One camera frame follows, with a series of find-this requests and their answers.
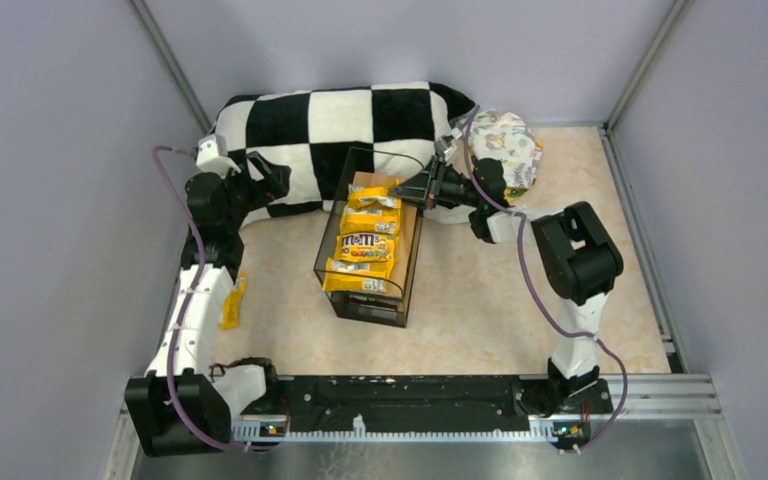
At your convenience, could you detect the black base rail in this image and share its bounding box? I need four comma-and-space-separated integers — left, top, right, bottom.
231, 375, 614, 449

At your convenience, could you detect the patterned white cloth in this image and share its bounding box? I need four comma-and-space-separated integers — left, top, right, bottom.
468, 110, 543, 190

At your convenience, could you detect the yellow peanut M&M bag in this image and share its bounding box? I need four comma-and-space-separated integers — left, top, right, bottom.
334, 233, 397, 263

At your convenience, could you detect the yellow candy bag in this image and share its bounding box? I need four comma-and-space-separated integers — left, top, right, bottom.
322, 258, 394, 294
218, 272, 247, 330
347, 180, 401, 210
339, 207, 401, 235

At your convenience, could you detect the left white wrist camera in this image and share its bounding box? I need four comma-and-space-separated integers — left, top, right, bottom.
196, 134, 239, 178

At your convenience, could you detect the yellow cloth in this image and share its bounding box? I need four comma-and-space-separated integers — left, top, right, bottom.
504, 187, 529, 204

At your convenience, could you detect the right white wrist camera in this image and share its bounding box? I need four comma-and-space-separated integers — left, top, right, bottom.
434, 132, 462, 163

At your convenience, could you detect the black white checkered pillow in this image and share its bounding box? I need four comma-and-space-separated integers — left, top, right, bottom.
211, 81, 476, 226

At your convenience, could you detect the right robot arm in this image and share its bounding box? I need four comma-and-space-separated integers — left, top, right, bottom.
389, 157, 624, 417

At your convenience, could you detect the yellow candy bag back side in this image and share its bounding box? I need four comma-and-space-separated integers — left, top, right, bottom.
339, 207, 401, 235

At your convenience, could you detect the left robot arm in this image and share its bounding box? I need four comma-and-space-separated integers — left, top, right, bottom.
124, 146, 291, 458

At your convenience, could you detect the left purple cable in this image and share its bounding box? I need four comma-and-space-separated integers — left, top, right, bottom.
152, 145, 279, 453

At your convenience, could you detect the yellow candy bag on shelf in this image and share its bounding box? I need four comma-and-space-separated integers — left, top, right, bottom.
322, 258, 394, 294

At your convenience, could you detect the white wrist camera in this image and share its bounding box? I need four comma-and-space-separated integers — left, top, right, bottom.
196, 134, 239, 178
434, 132, 462, 163

